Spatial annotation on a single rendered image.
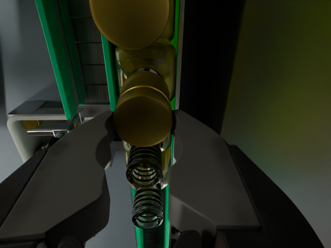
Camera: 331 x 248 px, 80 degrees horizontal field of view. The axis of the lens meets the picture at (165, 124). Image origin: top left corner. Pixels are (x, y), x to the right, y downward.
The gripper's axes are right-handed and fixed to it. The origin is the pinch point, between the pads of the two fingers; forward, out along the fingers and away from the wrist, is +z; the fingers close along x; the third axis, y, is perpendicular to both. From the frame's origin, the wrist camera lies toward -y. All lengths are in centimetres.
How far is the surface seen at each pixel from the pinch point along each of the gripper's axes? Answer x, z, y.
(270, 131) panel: 11.8, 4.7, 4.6
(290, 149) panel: 11.8, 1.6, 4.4
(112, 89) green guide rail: -5.8, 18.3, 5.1
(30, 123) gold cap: -30.3, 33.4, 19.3
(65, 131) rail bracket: -14.4, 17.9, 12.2
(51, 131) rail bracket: -17.2, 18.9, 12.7
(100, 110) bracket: -10.6, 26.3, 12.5
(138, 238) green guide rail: -4.3, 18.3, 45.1
